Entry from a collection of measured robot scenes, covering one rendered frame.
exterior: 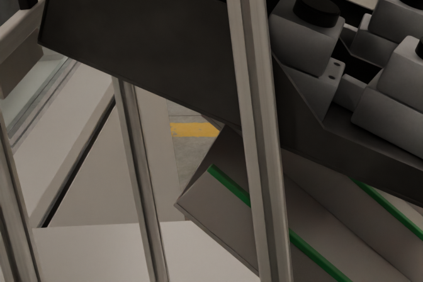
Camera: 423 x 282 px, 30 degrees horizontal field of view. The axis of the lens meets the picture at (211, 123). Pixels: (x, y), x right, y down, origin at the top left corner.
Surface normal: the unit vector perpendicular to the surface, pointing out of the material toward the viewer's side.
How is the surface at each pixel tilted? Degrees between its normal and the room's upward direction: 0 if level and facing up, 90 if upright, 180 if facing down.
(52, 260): 0
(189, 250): 0
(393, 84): 86
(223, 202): 90
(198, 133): 0
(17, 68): 90
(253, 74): 90
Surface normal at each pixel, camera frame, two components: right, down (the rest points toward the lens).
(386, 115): -0.44, 0.35
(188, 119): -0.12, -0.90
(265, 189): -0.11, 0.42
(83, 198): 0.99, -0.07
